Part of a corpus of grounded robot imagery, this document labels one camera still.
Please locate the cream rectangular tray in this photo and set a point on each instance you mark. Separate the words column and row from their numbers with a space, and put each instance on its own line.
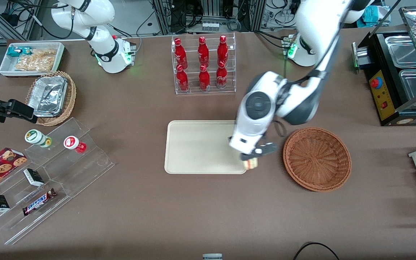
column 200, row 147

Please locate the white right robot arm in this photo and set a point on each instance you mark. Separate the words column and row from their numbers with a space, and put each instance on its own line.
column 103, row 43

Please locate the aluminium foil container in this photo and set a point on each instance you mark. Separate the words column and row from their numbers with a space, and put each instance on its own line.
column 47, row 95

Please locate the triangle sandwich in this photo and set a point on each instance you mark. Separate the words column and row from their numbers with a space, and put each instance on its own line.
column 251, row 164

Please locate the oval tan wicker basket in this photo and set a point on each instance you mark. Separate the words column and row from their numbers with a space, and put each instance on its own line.
column 70, row 97

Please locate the white rectangular snack bin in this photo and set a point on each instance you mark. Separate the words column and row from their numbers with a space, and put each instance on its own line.
column 5, row 68

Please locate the red-lid drink bottle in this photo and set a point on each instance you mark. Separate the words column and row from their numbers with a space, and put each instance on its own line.
column 72, row 143

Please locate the snickers chocolate bar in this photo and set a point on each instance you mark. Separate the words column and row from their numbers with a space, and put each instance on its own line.
column 38, row 202

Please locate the small grey block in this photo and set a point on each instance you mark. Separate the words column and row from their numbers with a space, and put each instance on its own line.
column 212, row 257

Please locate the black food warmer machine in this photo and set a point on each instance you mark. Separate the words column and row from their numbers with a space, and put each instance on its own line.
column 383, row 104

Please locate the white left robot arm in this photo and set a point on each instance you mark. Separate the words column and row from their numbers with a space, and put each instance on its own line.
column 316, row 21

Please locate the red cola bottle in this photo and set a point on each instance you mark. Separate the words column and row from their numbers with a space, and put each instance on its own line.
column 182, row 78
column 204, row 78
column 222, row 50
column 203, row 51
column 221, row 76
column 180, row 53

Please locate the clear acrylic bottle rack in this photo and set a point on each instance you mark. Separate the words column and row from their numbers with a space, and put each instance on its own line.
column 193, row 90

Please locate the clear acrylic stepped shelf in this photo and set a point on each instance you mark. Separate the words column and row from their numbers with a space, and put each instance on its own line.
column 78, row 173

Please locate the round brown wicker basket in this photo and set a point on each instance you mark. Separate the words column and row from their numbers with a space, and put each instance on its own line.
column 316, row 159

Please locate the clear bag of crackers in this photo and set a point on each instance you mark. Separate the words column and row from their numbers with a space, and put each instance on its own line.
column 36, row 60

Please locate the green-lid white drink bottle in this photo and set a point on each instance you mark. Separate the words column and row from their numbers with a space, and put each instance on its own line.
column 34, row 137

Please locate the teal snack packet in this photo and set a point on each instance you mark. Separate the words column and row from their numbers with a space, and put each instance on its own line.
column 14, row 51

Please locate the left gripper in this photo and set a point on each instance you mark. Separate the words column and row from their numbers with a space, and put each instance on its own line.
column 245, row 157

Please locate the white power strip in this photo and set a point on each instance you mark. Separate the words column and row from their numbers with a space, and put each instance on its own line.
column 210, row 26

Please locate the aluminium frame rack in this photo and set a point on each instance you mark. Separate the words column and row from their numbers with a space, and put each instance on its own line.
column 164, row 18

